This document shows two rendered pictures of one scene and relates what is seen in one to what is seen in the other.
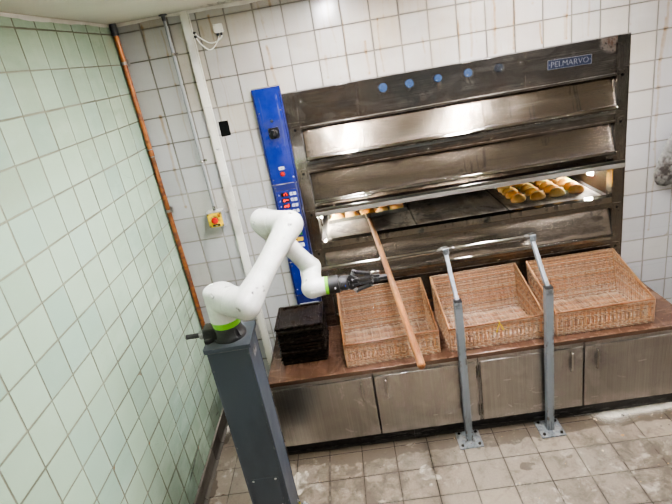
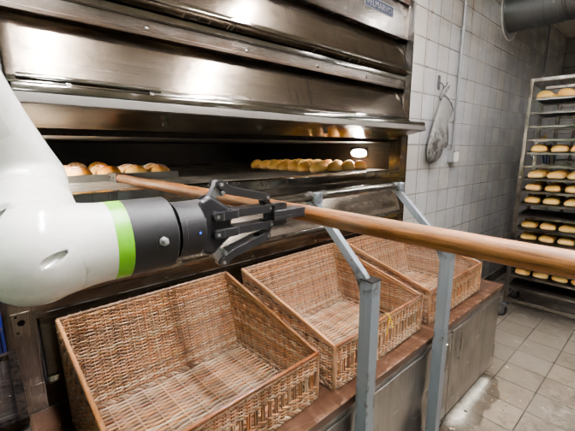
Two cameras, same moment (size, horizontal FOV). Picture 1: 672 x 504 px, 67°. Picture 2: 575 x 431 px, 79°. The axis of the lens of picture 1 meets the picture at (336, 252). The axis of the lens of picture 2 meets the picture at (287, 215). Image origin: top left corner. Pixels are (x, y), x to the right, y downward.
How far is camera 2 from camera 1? 214 cm
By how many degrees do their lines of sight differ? 44
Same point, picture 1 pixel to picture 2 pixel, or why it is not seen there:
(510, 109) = (335, 34)
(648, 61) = (423, 38)
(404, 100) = not seen: outside the picture
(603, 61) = (399, 20)
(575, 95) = (382, 47)
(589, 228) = (386, 203)
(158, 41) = not seen: outside the picture
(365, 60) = not seen: outside the picture
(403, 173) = (209, 79)
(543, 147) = (358, 97)
